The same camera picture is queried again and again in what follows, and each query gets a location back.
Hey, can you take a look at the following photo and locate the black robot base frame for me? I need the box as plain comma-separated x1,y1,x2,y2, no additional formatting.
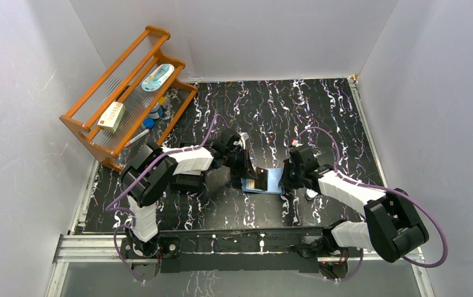
54,225,424,283

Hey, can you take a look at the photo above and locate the white red small box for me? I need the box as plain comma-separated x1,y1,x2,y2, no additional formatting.
97,101,126,133

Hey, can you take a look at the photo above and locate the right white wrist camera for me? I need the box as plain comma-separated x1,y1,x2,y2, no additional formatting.
290,139,301,149

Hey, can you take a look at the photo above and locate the black credit card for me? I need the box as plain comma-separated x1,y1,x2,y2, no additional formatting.
245,167,268,191

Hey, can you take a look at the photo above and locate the black plastic card box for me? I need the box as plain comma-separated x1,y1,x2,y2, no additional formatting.
170,173,206,193

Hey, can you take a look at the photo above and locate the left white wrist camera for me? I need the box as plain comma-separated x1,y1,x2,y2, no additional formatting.
238,132,249,149

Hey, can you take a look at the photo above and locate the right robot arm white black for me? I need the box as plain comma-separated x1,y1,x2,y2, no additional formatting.
280,145,429,262

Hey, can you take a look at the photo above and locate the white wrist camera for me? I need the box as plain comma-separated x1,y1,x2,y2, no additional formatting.
238,132,249,149
290,139,301,149

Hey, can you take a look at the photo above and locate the white plastic clip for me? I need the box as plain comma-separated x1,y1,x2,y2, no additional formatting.
305,189,319,201

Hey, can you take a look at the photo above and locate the orange wooden shelf rack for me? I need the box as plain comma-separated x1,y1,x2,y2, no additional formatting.
60,25,197,171

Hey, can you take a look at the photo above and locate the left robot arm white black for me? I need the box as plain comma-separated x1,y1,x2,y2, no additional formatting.
121,129,258,257

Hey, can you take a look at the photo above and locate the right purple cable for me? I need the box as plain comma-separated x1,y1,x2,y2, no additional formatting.
292,126,449,283

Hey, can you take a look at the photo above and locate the purple cable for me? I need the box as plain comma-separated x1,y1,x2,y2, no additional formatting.
292,126,449,283
105,114,225,283

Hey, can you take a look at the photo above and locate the grey pen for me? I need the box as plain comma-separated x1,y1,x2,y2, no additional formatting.
125,129,150,147

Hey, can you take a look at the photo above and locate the light blue oval case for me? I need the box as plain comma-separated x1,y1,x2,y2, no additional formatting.
141,64,175,92

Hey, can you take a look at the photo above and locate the blue small object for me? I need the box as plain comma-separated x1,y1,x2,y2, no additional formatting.
141,104,163,129

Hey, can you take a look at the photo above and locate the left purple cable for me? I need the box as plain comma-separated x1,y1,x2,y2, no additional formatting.
105,114,225,283

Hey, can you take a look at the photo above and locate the blue card holder wallet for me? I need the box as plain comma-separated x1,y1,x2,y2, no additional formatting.
241,168,285,195

